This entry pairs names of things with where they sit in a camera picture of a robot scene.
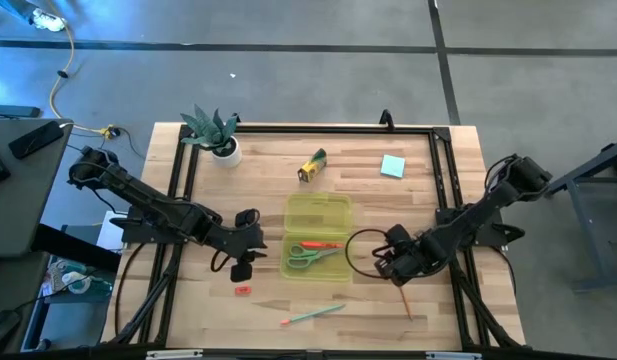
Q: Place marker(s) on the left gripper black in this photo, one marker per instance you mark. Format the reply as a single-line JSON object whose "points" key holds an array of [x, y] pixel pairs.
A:
{"points": [[245, 245]]}

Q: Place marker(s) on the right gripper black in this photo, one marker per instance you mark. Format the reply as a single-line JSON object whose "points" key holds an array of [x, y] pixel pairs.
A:
{"points": [[390, 265]]}

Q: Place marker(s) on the red-brown pencil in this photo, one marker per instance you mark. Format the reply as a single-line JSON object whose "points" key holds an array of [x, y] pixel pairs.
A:
{"points": [[406, 304]]}

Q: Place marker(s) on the red pencil sharpener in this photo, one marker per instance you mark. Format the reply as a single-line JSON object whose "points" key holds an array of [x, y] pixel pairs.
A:
{"points": [[243, 290]]}

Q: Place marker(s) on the green scissors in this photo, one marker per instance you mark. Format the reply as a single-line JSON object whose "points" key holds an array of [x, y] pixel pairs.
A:
{"points": [[303, 260]]}

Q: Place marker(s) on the orange-red marker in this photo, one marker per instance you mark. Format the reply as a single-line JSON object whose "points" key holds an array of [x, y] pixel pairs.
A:
{"points": [[323, 245]]}

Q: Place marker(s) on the yellow-green translucent pencil box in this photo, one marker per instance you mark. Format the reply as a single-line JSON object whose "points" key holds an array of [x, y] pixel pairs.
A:
{"points": [[318, 215]]}

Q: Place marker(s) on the teal pencil orange eraser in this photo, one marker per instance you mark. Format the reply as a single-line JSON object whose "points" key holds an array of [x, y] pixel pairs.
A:
{"points": [[313, 314]]}

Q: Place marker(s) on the light blue sticky notes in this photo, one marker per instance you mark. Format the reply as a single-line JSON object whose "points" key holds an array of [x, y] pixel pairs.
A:
{"points": [[393, 166]]}

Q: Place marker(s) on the yellow green crayon box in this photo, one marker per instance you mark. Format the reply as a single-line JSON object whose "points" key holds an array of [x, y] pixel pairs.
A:
{"points": [[313, 165]]}

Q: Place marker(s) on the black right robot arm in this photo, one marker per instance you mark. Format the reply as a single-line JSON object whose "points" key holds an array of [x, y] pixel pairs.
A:
{"points": [[478, 215]]}

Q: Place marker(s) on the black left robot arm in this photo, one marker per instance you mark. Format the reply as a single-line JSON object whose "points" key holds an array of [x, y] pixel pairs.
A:
{"points": [[153, 205]]}

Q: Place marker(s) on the white plant pot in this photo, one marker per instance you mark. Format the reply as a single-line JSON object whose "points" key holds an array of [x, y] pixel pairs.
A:
{"points": [[230, 159]]}

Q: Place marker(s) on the green snake plant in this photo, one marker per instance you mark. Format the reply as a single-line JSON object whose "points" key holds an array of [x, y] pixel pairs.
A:
{"points": [[208, 127]]}

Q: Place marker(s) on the white paper sheet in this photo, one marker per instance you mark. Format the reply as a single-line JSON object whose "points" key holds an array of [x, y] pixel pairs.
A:
{"points": [[110, 232]]}

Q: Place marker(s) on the crumpled plastic bag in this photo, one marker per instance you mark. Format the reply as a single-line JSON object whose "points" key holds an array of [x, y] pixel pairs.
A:
{"points": [[73, 280]]}

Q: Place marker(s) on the blue-grey metal cart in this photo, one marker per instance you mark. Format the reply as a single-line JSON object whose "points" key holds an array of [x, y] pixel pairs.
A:
{"points": [[588, 220]]}

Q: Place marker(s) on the dark grey desk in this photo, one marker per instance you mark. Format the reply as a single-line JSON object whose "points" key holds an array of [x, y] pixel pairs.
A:
{"points": [[23, 200]]}

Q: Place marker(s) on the black phone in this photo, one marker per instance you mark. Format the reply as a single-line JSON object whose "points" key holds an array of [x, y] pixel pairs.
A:
{"points": [[35, 140]]}

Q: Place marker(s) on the black flat device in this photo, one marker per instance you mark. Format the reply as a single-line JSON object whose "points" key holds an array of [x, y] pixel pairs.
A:
{"points": [[13, 111]]}

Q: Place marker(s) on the person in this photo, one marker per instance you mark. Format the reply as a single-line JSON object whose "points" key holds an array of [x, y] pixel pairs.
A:
{"points": [[48, 20]]}

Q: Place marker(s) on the silver metal bracket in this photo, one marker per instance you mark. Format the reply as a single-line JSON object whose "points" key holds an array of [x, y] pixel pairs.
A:
{"points": [[175, 354], [453, 356]]}

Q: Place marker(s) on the black aluminium table frame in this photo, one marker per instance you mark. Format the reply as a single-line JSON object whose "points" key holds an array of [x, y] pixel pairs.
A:
{"points": [[338, 129]]}

